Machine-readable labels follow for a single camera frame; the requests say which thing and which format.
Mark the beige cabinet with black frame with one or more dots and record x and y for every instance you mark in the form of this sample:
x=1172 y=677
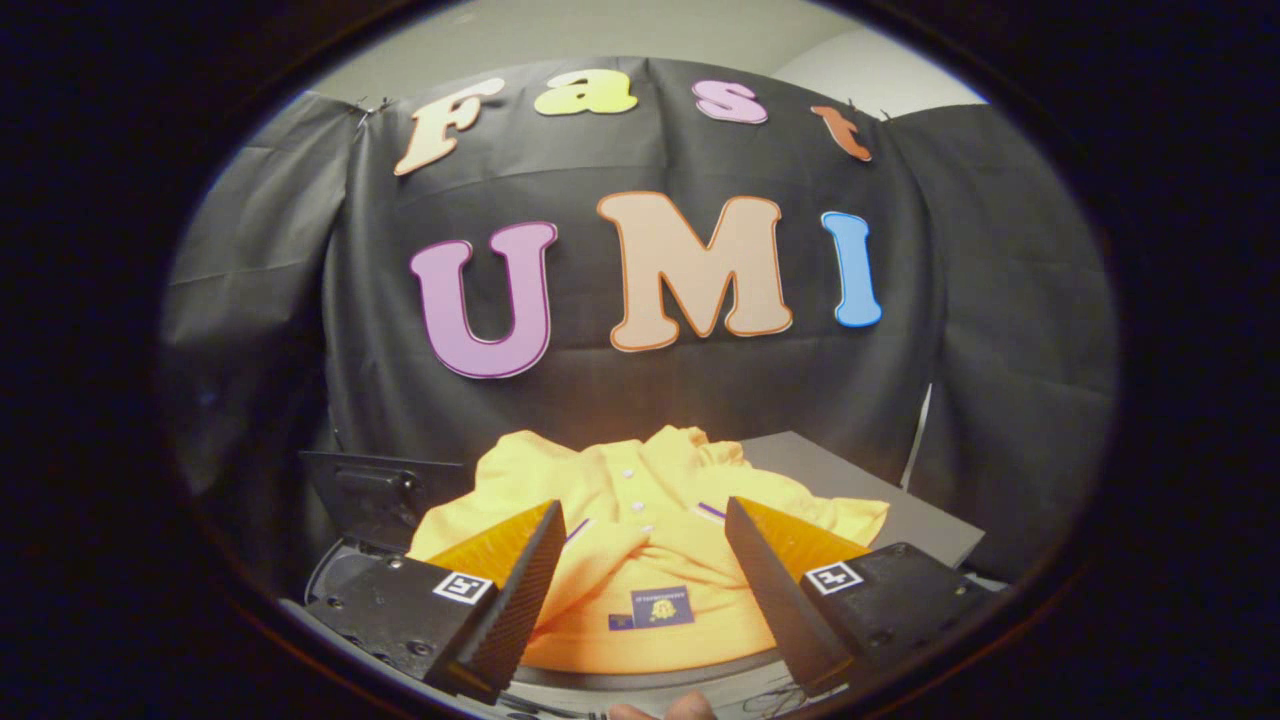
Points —
x=880 y=490

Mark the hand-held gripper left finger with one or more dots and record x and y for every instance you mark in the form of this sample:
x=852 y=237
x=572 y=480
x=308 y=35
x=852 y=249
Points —
x=525 y=580

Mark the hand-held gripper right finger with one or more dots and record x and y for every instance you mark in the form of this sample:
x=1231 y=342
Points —
x=765 y=580

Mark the black backdrop cloth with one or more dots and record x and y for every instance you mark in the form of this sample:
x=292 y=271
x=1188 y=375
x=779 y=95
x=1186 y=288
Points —
x=700 y=400

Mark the yellow polo shirt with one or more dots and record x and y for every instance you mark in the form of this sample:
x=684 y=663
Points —
x=650 y=560

